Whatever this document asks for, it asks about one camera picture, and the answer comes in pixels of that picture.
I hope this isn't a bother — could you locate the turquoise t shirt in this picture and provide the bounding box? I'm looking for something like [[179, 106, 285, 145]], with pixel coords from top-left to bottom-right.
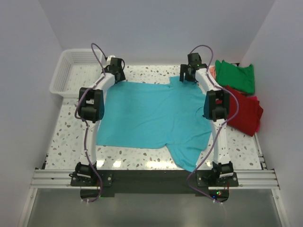
[[97, 77, 212, 172]]

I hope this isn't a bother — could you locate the pink folded t shirt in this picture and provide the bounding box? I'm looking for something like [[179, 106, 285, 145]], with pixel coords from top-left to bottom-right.
[[209, 66, 216, 79]]

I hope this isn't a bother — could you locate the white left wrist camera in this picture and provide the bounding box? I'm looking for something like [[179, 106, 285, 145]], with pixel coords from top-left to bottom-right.
[[106, 55, 115, 61]]

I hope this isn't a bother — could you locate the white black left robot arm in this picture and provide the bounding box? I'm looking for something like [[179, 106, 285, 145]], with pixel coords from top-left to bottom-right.
[[75, 55, 125, 185]]

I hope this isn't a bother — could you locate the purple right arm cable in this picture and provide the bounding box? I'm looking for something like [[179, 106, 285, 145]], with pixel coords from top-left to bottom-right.
[[186, 44, 239, 201]]

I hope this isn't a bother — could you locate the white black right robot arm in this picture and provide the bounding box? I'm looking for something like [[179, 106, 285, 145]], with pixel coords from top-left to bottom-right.
[[179, 52, 233, 186]]

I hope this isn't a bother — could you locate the white plastic basket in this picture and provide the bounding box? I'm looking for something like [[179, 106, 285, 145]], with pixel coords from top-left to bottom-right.
[[50, 49, 101, 98]]

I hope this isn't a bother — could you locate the red folded t shirt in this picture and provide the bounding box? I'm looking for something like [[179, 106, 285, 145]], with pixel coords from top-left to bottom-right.
[[225, 86, 255, 137]]

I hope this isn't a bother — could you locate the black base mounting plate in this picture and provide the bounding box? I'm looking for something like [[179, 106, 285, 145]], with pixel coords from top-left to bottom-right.
[[69, 170, 239, 201]]

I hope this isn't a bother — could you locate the aluminium front rail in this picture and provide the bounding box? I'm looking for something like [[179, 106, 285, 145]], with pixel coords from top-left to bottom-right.
[[30, 170, 280, 189]]

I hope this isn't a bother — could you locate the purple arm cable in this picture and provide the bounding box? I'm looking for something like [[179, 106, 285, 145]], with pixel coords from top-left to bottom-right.
[[186, 44, 239, 201], [74, 43, 107, 204]]

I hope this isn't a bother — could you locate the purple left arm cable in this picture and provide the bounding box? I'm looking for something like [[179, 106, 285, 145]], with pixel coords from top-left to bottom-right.
[[74, 43, 107, 204]]

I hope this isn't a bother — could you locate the green folded t shirt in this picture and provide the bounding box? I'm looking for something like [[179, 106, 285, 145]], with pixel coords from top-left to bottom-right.
[[215, 60, 255, 94]]

